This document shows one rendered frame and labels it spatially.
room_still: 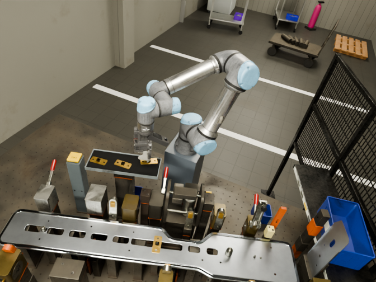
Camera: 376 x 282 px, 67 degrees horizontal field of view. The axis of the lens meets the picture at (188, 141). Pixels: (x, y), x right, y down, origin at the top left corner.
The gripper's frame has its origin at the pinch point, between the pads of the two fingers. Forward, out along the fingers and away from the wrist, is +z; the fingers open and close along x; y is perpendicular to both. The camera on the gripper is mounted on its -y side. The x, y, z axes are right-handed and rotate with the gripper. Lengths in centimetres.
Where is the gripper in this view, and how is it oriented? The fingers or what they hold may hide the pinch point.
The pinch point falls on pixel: (149, 159)
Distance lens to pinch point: 143.0
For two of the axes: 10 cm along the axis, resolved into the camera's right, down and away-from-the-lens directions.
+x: 1.9, 6.7, -7.2
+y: -9.7, 0.4, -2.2
